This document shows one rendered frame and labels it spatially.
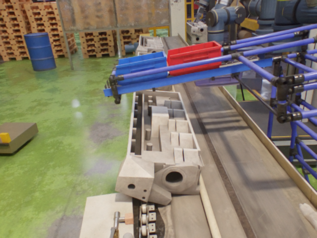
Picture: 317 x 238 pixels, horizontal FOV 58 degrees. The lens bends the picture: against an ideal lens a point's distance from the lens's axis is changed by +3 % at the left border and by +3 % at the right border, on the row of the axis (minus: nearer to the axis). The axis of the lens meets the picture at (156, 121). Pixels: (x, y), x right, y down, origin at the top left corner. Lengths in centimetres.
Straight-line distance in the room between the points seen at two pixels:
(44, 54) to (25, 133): 428
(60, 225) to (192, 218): 147
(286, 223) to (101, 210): 79
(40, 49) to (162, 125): 646
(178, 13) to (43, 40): 345
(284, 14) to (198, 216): 190
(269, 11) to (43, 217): 278
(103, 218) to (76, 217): 129
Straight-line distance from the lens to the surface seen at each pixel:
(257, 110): 339
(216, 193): 144
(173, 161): 133
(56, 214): 268
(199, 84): 208
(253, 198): 144
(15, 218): 281
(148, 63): 158
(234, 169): 161
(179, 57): 159
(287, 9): 268
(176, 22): 728
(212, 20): 196
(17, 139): 379
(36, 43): 790
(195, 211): 135
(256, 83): 514
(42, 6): 952
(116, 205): 134
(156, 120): 170
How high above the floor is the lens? 167
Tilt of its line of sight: 25 degrees down
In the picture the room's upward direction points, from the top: 5 degrees counter-clockwise
